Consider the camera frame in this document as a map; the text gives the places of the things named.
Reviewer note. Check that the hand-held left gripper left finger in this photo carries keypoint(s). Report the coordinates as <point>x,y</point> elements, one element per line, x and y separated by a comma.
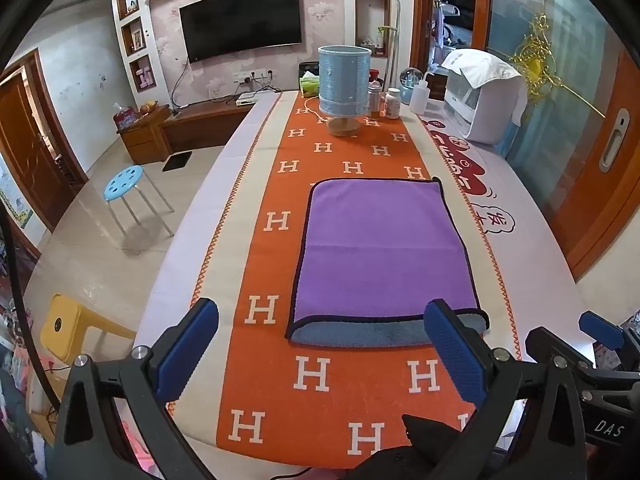
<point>187,350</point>

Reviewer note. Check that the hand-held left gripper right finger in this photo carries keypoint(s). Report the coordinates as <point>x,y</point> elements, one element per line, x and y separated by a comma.
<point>455,355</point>

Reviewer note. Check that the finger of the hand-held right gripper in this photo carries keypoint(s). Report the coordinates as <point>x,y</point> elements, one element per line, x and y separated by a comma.
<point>555,347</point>
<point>602,330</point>

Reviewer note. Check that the purple towel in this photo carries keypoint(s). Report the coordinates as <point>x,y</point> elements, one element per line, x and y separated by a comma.
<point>380,250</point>

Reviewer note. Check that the orange printed blanket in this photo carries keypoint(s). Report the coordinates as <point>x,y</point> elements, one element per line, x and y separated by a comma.
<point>260,270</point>

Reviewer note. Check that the orange wooden sliding door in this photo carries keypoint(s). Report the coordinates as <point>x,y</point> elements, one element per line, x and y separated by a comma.
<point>600,210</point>

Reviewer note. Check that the yellow plastic stool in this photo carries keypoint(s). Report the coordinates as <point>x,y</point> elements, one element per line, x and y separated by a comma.
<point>62,320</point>

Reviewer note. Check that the blue round stool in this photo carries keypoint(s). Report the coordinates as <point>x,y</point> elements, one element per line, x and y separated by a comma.
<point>122,180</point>

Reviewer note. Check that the wooden side cabinet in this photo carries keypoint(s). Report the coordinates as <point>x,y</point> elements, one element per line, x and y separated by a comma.
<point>145,137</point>

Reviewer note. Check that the wooden television bench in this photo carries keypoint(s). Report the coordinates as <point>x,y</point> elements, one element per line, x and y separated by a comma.
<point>205,120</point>

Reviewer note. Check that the red plastic bag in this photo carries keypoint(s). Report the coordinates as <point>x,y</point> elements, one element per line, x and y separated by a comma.
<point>125,119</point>

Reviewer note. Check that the white countertop appliance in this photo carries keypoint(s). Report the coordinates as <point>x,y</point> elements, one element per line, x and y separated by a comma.
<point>487,117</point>

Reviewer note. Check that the brown wooden door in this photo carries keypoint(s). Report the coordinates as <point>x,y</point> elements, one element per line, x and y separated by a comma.
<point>30,150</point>

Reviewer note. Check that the white squeeze bottle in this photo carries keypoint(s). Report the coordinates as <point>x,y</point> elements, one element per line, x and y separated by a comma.
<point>419,100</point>

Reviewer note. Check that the white pill bottle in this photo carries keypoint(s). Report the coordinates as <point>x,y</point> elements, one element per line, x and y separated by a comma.
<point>393,105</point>

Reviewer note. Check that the white set-top box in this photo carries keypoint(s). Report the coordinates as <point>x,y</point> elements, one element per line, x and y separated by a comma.
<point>247,98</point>

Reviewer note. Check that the gold hanging ornament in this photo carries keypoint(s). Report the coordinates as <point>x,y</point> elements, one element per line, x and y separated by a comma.
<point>535,67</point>

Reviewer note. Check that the red lid jar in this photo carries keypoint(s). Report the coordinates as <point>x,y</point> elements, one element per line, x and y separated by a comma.
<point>374,92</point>

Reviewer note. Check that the snow globe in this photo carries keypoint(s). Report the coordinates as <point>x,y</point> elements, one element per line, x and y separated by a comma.
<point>411,77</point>

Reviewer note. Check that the white cloth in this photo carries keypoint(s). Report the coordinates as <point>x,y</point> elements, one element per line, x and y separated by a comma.
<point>480,67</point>

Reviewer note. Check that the green tissue box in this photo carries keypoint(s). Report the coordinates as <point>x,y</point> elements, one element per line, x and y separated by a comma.
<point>309,85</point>

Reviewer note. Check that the blue table lamp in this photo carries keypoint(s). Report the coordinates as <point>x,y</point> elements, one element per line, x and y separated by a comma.
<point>345,80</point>

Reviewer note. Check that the mop pole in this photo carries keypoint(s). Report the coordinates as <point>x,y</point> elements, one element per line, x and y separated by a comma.
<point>393,45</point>

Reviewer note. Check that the black television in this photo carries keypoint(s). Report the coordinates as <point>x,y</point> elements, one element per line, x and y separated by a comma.
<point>240,20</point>

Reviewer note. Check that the wall poster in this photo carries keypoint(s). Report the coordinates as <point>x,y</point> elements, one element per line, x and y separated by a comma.
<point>15,200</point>

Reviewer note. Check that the wall power sockets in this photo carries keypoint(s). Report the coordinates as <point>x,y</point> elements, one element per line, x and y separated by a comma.
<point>252,76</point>

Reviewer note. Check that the wooden door frame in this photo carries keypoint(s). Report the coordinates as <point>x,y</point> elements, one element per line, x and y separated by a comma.
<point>422,15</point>

